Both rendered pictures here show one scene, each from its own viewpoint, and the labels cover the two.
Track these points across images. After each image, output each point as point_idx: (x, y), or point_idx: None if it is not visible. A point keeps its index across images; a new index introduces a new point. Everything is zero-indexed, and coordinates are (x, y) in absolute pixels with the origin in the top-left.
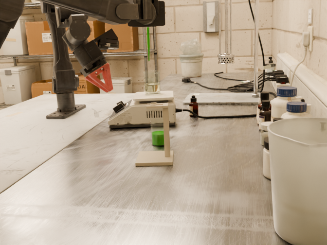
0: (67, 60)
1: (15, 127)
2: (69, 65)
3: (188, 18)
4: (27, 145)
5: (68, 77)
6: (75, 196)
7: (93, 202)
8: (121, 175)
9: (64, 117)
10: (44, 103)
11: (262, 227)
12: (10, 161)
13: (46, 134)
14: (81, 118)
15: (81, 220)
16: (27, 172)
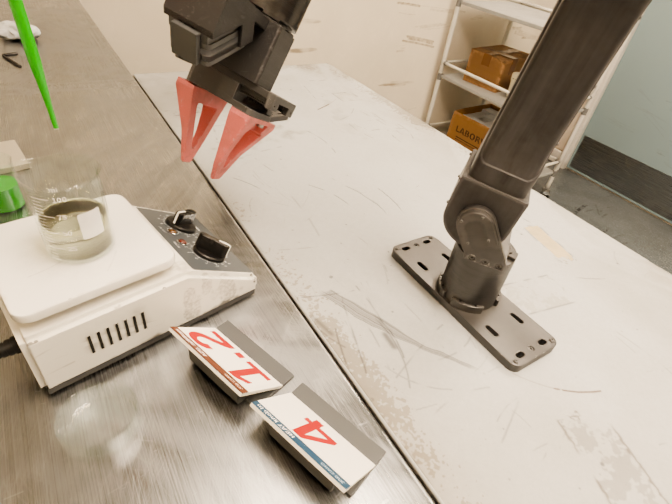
0: (488, 137)
1: (399, 191)
2: (475, 158)
3: None
4: (263, 151)
5: (455, 186)
6: (55, 99)
7: (26, 97)
8: (24, 128)
9: (392, 255)
10: None
11: None
12: (219, 123)
13: (291, 182)
14: (354, 271)
15: (20, 85)
16: (164, 114)
